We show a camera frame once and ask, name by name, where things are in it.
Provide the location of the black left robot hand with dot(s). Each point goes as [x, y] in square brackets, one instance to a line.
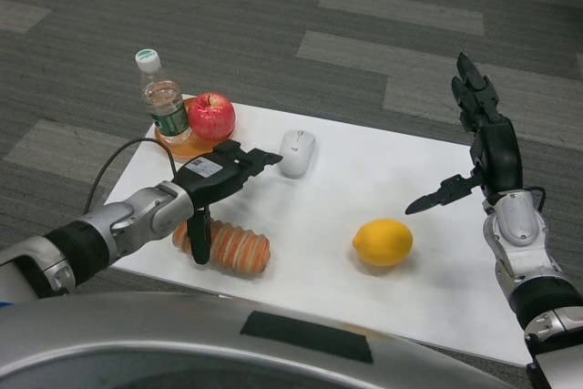
[214, 177]

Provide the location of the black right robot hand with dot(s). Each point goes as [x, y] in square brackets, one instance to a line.
[498, 156]

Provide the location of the ridged orange bread loaf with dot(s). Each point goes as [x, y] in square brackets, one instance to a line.
[241, 248]

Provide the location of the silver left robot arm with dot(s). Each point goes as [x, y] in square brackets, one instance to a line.
[136, 216]

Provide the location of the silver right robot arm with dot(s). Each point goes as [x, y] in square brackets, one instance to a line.
[519, 225]

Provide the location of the orange plate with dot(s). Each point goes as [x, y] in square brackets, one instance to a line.
[191, 148]

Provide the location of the red apple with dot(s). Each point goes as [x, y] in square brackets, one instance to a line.
[211, 118]

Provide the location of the clear water bottle green label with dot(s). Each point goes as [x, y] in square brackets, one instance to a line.
[166, 106]

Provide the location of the white computer mouse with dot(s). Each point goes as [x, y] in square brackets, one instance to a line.
[297, 154]

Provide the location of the yellow lemon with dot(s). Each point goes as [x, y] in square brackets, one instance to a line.
[382, 243]

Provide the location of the silver robot chest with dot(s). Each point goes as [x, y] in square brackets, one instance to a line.
[136, 343]

